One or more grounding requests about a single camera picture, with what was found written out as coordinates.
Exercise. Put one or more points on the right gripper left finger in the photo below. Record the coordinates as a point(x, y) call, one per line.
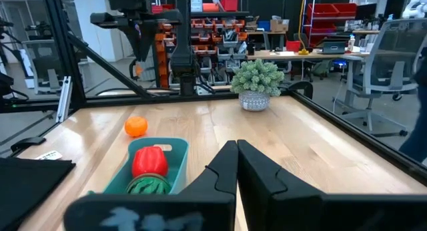
point(200, 207)

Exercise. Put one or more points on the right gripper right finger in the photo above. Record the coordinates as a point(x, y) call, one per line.
point(300, 211)

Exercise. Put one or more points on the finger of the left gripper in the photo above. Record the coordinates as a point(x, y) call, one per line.
point(132, 37)
point(146, 37)

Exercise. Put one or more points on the teal plastic tub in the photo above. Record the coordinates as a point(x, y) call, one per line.
point(180, 164)

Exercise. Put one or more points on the toy watermelon ball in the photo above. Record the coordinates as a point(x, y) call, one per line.
point(148, 186)

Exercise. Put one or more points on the red toy bell pepper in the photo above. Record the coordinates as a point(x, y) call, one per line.
point(150, 161)

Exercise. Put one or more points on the orange toy fruit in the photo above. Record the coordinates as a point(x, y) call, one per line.
point(136, 127)

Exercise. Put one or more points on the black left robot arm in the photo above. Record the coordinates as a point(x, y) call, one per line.
point(183, 40)

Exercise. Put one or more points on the parts shelf with orange bins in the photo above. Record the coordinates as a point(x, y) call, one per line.
point(217, 27)

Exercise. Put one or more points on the red storage bin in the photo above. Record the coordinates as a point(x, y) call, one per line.
point(229, 3)

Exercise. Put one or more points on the silver aluminium extrusion bar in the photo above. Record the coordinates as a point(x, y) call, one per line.
point(64, 97)

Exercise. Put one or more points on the blue storage bin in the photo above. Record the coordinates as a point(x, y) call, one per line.
point(263, 26)

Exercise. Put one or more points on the artificial plant in patterned pot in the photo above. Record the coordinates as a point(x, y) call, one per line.
point(257, 79)

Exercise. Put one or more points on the cardboard box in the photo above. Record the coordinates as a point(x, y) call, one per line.
point(279, 25)

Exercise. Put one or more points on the wooden desk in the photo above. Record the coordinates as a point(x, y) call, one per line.
point(283, 55)

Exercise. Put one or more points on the white printed card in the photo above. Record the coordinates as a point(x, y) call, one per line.
point(48, 155)

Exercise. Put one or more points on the red box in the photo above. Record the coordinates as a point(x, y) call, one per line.
point(293, 46)

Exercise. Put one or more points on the person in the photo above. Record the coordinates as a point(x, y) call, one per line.
point(420, 124)

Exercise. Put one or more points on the grey laptop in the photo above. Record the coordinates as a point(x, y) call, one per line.
point(333, 48)

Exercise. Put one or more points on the black cloth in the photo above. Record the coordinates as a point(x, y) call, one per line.
point(30, 187)

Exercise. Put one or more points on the rack with red bins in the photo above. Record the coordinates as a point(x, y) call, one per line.
point(328, 15)

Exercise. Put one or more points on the white robot figure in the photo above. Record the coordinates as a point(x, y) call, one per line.
point(417, 4)

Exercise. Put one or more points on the black metal table frame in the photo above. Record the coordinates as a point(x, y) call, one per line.
point(63, 40)

